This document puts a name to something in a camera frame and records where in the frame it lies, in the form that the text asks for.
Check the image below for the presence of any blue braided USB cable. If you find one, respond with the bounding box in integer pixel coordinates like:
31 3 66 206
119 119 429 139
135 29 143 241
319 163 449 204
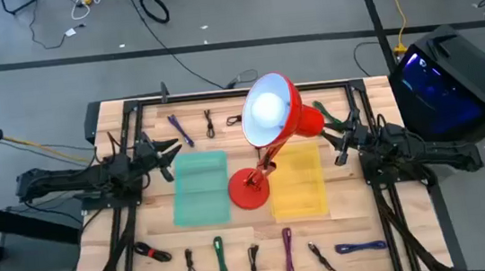
333 239 389 256

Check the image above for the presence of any magenta braided USB cable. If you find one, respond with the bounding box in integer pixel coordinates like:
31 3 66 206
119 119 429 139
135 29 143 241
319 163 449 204
280 226 296 271

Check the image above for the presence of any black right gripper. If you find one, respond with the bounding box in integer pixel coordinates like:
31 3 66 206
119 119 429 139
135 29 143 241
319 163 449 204
319 106 375 169

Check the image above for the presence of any purple braided USB cable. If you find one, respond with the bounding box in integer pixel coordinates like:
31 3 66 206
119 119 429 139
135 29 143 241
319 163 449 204
166 112 196 150

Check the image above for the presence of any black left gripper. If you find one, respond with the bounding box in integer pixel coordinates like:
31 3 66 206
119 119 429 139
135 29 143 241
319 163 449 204
131 127 187 187

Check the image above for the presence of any teal translucent tray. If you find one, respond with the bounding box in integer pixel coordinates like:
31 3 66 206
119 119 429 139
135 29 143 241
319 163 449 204
166 148 235 230

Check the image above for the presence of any dark green braided USB cable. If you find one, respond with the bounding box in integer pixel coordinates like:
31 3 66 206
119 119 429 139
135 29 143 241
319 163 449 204
312 97 344 129

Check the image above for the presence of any coiled black floor cable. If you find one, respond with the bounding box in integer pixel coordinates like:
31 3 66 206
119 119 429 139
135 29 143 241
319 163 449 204
138 0 171 27

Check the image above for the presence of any long black power cord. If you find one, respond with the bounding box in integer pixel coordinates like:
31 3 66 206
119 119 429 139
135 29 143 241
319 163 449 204
125 0 260 100

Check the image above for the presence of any black cable with red tie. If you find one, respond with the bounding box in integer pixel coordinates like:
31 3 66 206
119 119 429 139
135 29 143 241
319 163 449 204
132 238 173 266

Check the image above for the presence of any thin black tower cable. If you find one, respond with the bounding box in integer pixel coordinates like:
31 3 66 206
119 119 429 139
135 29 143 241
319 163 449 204
351 39 384 78

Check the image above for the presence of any red desk lamp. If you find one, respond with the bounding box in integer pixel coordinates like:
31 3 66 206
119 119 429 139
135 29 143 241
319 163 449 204
216 66 335 214

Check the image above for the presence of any yellow translucent tray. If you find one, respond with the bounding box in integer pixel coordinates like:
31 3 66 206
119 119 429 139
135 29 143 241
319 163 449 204
263 139 331 222

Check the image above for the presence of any black cable sleeve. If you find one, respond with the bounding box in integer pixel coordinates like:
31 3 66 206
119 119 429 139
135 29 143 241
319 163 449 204
372 180 443 271
69 205 145 271

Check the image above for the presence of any black cable with white adapter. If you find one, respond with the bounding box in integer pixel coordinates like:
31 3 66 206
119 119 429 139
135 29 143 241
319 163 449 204
24 0 90 53

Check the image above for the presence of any black computer tower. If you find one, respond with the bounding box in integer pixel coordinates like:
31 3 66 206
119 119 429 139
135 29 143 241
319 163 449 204
383 20 485 152

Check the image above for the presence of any yellow extension cable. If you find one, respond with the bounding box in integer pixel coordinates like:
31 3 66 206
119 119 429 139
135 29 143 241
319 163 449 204
388 0 413 57

